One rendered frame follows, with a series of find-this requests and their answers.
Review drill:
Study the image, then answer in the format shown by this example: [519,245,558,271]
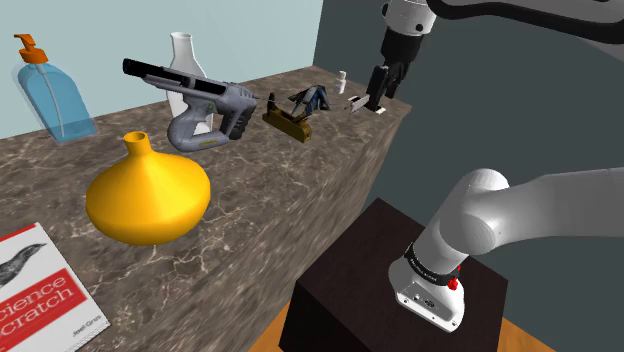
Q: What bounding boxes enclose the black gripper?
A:
[365,26,423,113]

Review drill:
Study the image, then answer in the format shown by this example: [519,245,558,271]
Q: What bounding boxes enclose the small white flat tool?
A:
[345,94,387,116]

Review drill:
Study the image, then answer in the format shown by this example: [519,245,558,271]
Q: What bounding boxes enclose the blue and black stapler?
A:
[286,83,331,119]

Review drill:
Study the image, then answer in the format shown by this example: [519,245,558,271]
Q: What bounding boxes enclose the brass hand plane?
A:
[261,91,314,145]

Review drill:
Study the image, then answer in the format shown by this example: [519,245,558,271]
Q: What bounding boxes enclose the white vase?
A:
[165,31,216,138]

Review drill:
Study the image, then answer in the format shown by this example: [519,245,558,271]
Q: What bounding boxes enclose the dark robot stand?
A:
[278,196,509,352]

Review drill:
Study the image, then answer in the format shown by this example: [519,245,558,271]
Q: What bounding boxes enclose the yellow round vase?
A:
[85,130,212,247]

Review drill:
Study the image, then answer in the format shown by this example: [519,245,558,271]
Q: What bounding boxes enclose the blue soap dispenser orange pump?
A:
[11,32,99,145]

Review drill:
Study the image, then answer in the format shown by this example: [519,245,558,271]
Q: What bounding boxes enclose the white and red book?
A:
[0,222,112,352]

